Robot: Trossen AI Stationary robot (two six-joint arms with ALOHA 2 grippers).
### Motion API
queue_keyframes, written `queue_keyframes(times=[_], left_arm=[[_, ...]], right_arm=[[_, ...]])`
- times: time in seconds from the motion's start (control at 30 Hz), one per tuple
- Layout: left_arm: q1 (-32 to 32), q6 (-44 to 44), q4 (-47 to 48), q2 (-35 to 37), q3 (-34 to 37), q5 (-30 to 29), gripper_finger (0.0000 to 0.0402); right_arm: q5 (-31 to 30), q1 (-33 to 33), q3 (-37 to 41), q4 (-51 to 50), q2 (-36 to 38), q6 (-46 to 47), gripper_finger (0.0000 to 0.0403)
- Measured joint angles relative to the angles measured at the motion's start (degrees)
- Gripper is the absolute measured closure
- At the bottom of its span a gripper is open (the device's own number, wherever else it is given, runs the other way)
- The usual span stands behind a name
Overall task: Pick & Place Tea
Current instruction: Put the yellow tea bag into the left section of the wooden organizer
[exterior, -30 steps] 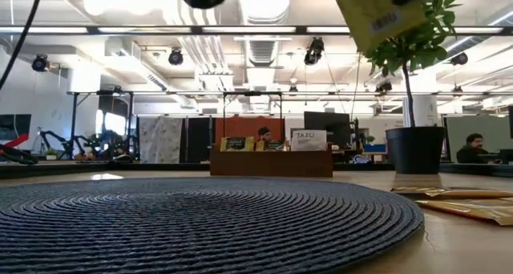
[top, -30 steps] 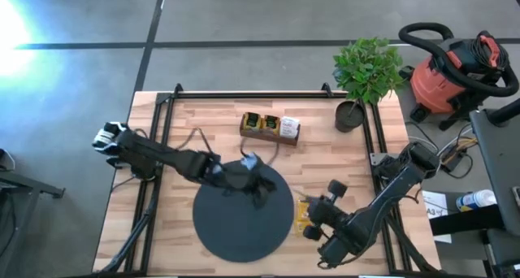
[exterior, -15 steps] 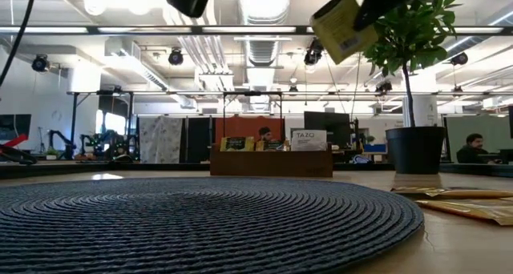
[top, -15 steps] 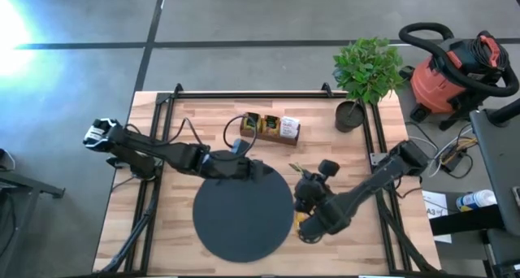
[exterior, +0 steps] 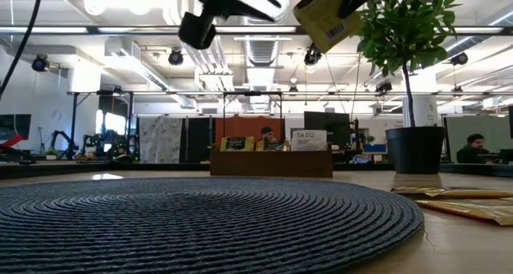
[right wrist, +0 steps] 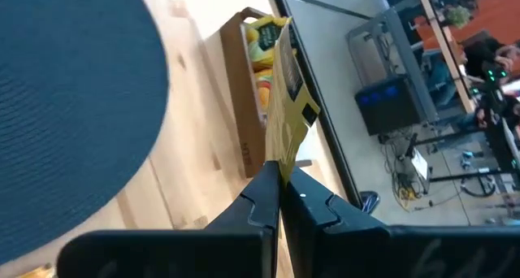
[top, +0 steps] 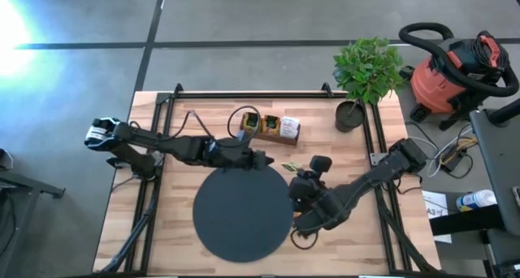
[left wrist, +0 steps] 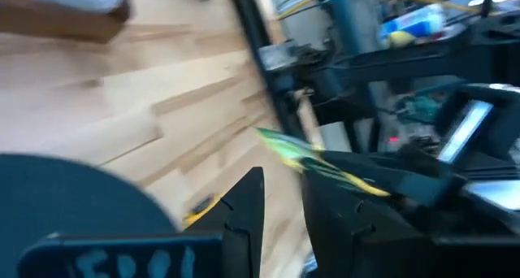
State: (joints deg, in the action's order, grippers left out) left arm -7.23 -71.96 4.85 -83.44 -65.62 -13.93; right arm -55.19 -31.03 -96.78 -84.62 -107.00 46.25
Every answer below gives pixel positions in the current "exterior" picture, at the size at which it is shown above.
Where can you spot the white tea packet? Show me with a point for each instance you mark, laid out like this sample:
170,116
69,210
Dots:
308,139

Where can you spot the wooden tea organizer box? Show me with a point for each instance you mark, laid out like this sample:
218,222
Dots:
272,163

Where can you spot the potted green plant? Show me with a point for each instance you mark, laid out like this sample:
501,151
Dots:
402,25

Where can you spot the black ceiling spotlight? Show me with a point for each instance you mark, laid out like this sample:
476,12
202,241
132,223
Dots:
459,58
40,63
382,85
175,57
312,57

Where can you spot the person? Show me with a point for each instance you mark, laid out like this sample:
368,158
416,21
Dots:
477,147
266,133

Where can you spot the white round pillar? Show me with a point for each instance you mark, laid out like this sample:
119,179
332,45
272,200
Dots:
421,110

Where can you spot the black computer monitor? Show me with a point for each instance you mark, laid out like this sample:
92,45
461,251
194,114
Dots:
332,123

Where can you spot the black partition panel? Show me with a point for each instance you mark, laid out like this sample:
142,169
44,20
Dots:
198,139

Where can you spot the blue box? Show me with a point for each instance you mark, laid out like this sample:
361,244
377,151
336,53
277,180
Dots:
374,147

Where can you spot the patterned fabric divider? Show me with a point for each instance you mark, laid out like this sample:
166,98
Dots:
160,139

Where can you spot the grey partition panel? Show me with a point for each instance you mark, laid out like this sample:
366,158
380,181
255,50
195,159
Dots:
461,126

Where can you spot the background robot arms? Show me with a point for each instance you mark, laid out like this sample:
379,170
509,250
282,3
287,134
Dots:
60,142

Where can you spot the round dark woven placemat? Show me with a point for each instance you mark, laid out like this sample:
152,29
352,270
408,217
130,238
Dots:
180,226

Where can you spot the small potted plant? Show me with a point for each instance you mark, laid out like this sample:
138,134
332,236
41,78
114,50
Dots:
51,153

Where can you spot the red black object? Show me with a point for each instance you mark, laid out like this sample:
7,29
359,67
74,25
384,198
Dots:
12,140

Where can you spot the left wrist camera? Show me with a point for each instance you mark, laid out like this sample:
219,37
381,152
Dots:
197,31

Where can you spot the orange partition wall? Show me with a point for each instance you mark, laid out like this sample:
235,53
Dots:
240,127

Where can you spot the black aluminium table frame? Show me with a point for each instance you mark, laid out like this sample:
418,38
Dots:
160,166

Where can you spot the black metal frame stand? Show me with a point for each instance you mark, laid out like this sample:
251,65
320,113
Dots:
74,122

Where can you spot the black wall screen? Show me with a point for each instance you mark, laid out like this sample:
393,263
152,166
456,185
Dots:
16,123

